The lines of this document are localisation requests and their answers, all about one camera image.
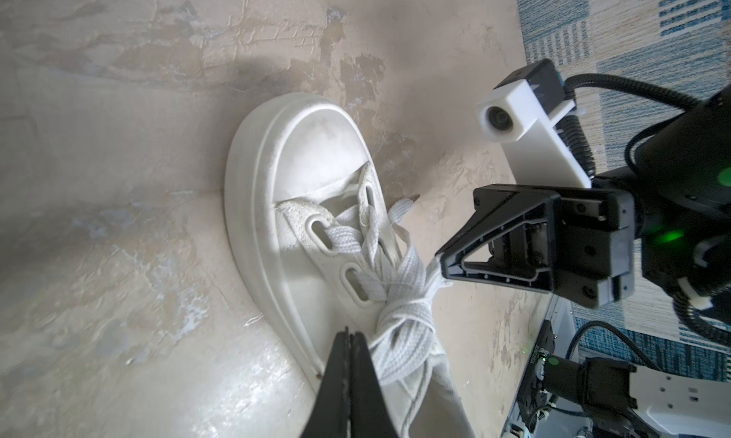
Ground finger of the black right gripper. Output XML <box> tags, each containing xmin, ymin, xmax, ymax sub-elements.
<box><xmin>437</xmin><ymin>185</ymin><xmax>560</xmax><ymax>293</ymax></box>

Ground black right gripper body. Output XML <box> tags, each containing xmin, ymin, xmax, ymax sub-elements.
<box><xmin>554</xmin><ymin>188</ymin><xmax>635</xmax><ymax>310</ymax></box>

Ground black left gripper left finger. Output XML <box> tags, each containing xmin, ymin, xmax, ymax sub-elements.
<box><xmin>301</xmin><ymin>328</ymin><xmax>351</xmax><ymax>438</ymax></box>

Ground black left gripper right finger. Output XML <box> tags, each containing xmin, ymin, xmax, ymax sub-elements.
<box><xmin>350</xmin><ymin>332</ymin><xmax>398</xmax><ymax>438</ymax></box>

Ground white sneaker shoe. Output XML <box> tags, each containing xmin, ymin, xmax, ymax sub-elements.
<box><xmin>224</xmin><ymin>93</ymin><xmax>473</xmax><ymax>437</ymax></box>

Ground white shoelace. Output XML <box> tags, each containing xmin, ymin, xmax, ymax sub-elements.
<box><xmin>325</xmin><ymin>164</ymin><xmax>451</xmax><ymax>437</ymax></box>

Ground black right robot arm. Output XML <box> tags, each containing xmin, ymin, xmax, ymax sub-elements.
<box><xmin>438</xmin><ymin>79</ymin><xmax>730</xmax><ymax>437</ymax></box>

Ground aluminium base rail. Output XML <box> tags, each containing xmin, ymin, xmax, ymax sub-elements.
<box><xmin>502</xmin><ymin>296</ymin><xmax>576</xmax><ymax>437</ymax></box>

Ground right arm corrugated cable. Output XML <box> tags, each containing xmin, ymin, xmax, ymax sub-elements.
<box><xmin>553</xmin><ymin>71</ymin><xmax>731</xmax><ymax>348</ymax></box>

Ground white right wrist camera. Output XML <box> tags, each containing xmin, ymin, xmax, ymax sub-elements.
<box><xmin>477</xmin><ymin>59</ymin><xmax>591</xmax><ymax>189</ymax></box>

